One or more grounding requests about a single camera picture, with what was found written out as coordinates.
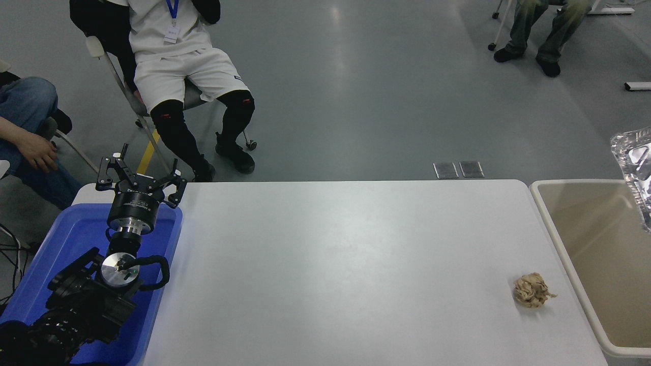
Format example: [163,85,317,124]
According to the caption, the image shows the badge with blue lanyard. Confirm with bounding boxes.
[163,0,182,44]

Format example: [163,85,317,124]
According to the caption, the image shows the large pale bin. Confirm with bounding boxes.
[529,179,651,359]

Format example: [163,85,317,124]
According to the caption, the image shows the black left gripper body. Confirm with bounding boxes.
[107,174,166,228]

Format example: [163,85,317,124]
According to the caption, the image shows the white chair with casters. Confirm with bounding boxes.
[487,0,513,52]

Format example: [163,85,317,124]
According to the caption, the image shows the grey folding chair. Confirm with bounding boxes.
[85,36,257,176]

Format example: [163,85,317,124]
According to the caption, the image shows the crumpled tan paper ball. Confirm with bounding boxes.
[513,272,558,309]

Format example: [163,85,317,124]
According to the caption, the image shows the blue plastic tray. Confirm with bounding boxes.
[0,202,184,366]

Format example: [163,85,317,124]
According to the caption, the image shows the black floor cables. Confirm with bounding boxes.
[0,223,32,306]

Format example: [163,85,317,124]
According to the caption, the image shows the seated person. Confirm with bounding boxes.
[109,0,256,182]
[0,76,82,210]
[493,0,594,78]

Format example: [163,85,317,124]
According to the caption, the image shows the person's hand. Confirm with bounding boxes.
[22,134,60,173]

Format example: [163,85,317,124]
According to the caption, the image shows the silver foil tray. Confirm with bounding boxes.
[610,127,651,233]

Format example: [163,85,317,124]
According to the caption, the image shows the white stand base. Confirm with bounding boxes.
[587,0,636,16]

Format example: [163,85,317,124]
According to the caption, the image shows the black jacket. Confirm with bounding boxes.
[69,0,139,95]

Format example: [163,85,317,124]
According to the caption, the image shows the chair with black cushion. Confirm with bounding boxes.
[36,108,102,176]

